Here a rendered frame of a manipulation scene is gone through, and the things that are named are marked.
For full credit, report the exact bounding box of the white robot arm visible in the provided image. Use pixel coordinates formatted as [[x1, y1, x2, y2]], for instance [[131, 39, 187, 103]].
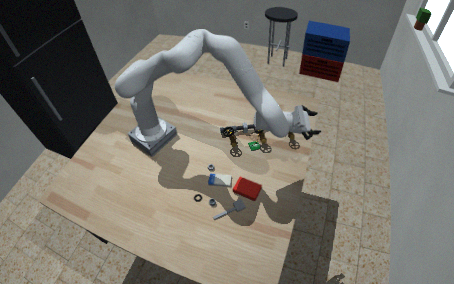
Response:
[[115, 29, 306, 142]]

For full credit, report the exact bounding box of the green tag with gold chain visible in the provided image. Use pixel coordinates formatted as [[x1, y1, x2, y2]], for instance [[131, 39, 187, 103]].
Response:
[[248, 139, 261, 151]]

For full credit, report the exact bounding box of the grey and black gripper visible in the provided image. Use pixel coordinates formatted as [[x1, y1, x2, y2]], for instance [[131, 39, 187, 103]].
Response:
[[289, 105, 321, 140]]

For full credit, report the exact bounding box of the dark grey pipe with tee junction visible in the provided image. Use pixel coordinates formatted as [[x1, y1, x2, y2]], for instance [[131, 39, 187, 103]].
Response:
[[220, 122, 295, 147]]

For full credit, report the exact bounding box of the red rectangular block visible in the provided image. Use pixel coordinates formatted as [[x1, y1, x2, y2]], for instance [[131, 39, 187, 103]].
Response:
[[233, 177, 262, 201]]

